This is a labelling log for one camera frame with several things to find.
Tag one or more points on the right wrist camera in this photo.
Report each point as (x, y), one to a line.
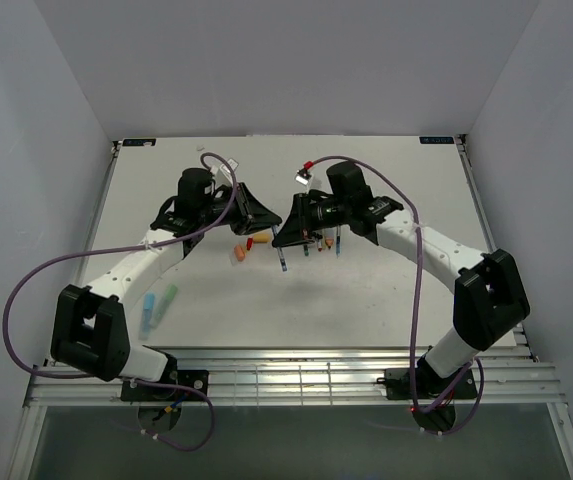
(347, 183)

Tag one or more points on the blue gel pen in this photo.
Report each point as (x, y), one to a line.
(279, 250)

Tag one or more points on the aluminium rail frame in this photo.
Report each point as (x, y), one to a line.
(304, 370)

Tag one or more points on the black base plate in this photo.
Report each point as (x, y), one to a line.
(396, 382)
(195, 379)

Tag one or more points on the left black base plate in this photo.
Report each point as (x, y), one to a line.
(195, 379)

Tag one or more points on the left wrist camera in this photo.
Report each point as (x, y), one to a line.
(193, 187)

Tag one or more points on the left blue corner label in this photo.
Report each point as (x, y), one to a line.
(139, 142)

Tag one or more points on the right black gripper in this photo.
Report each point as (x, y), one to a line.
(294, 231)

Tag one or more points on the yellow-orange pen cap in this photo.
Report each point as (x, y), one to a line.
(262, 238)

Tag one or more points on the light blue highlighter pen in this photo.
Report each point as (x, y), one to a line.
(147, 322)

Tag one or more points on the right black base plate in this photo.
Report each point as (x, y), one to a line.
(396, 382)

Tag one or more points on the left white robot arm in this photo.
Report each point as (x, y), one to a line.
(91, 331)

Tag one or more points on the blue corner label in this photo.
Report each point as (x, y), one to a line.
(436, 140)
(139, 142)

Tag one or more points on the right blue corner label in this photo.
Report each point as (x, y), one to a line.
(436, 140)

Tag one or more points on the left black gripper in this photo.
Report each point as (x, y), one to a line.
(252, 215)

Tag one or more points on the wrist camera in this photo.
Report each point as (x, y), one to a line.
(193, 187)
(347, 183)

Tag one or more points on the teal gel pen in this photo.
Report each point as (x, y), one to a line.
(338, 243)

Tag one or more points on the green highlighter pen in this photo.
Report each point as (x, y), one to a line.
(162, 307)

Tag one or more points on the orange highlighter cap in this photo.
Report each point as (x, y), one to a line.
(239, 253)

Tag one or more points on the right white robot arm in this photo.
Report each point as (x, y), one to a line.
(489, 298)

